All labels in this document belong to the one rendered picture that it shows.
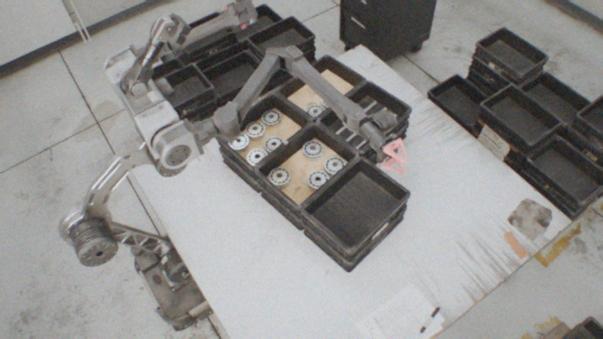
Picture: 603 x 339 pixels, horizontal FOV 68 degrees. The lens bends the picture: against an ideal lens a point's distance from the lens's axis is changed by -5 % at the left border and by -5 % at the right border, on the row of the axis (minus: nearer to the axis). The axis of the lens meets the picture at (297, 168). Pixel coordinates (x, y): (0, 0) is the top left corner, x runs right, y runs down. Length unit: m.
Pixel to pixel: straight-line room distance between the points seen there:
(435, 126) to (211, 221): 1.29
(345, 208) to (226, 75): 1.63
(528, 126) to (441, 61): 1.26
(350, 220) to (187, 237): 0.78
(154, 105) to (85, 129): 2.34
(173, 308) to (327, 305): 0.96
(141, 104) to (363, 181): 1.08
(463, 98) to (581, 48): 1.53
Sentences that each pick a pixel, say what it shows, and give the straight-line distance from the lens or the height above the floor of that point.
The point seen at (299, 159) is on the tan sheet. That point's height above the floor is 0.83.
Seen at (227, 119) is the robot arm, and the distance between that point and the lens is 1.59.
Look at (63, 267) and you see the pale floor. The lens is 3.36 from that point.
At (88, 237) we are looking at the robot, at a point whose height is 0.97.
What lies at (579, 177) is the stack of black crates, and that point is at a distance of 3.14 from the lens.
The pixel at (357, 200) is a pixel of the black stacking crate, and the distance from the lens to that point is 2.16.
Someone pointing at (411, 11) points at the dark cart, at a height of 0.52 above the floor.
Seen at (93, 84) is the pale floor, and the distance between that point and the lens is 4.34.
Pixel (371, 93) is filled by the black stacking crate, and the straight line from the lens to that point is 2.53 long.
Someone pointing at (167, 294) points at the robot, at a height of 0.24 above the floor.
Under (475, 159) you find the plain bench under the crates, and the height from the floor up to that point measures 0.70.
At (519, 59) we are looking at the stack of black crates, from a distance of 3.53.
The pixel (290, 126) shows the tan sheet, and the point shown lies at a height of 0.83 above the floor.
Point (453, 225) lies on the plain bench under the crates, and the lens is 2.31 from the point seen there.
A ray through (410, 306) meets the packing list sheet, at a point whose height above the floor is 0.70.
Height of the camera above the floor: 2.67
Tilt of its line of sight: 54 degrees down
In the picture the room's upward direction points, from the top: 6 degrees counter-clockwise
